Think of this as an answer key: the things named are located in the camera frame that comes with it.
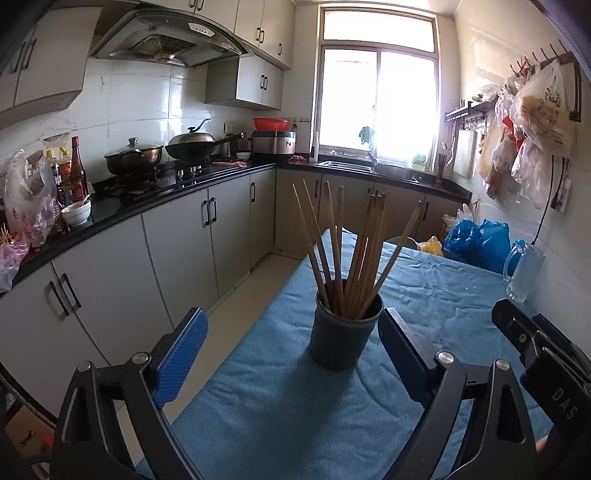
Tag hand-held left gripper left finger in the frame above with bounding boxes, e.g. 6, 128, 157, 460
48, 307, 209, 480

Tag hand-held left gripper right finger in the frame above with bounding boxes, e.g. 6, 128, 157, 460
378, 307, 542, 480

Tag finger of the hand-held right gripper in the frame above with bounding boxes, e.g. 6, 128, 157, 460
531, 314, 585, 357
492, 299, 539, 365

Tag dark round utensil cup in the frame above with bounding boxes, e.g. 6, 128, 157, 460
308, 279, 385, 371

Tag bundle of wooden chopsticks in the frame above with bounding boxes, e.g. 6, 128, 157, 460
292, 180, 424, 320

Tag clear glass mug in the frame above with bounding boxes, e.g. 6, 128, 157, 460
503, 242, 546, 304

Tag blue plastic bag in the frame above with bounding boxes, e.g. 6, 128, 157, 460
443, 218, 483, 265
475, 220, 527, 274

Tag blue tablecloth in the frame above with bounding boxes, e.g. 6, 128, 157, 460
136, 228, 555, 480

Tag white plastic bag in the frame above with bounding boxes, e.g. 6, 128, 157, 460
443, 203, 474, 227

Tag bunch of hanging plastic bags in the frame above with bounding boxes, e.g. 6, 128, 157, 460
478, 76, 555, 211

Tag black kitchen countertop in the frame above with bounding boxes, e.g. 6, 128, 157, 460
0, 154, 472, 294

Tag white mortar bowl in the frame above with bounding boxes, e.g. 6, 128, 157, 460
61, 199, 92, 227

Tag dark utensil holder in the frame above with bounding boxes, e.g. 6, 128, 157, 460
436, 143, 451, 184

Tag cardboard box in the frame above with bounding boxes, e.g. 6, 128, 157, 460
4, 406, 57, 463

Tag white cutting board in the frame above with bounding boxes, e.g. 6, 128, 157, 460
452, 130, 476, 179

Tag black gas stove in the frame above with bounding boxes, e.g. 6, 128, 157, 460
111, 157, 242, 191

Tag pink plastic bag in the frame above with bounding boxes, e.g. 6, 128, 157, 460
0, 231, 31, 294

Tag steel sink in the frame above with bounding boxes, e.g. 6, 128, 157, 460
318, 159, 375, 173

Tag dark pot with lid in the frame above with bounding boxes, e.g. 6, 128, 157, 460
104, 137, 165, 176

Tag black wok with lid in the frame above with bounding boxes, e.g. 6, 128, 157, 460
165, 119, 246, 161

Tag tall dark sauce bottle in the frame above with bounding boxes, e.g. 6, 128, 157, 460
69, 136, 89, 200

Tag clear bag of flatbread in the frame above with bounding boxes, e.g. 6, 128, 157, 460
510, 60, 578, 156

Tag cluster of condiment bottles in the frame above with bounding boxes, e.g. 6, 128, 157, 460
41, 147, 71, 209

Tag clear plastic bag red print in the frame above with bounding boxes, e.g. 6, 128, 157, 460
4, 150, 58, 248

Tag silver rice cooker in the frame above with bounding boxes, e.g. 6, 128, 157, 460
250, 130, 297, 156

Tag red plastic basin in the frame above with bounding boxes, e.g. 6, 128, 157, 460
253, 117, 292, 132

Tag kitchen window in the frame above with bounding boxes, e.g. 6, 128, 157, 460
311, 4, 439, 169

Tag grey range hood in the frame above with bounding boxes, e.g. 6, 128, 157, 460
90, 8, 250, 69

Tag upper kitchen cabinet row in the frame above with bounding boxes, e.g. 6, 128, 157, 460
139, 0, 296, 71

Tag black power cable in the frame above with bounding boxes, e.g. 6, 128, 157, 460
531, 157, 571, 246

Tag white wall socket with plug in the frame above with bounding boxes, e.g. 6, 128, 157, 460
551, 178, 574, 213

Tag black wall shelf rack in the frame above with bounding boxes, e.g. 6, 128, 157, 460
443, 95, 499, 134

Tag black wall hook rack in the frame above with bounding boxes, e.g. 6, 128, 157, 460
510, 39, 583, 123

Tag small wall cabinet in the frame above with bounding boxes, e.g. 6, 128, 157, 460
205, 58, 284, 110

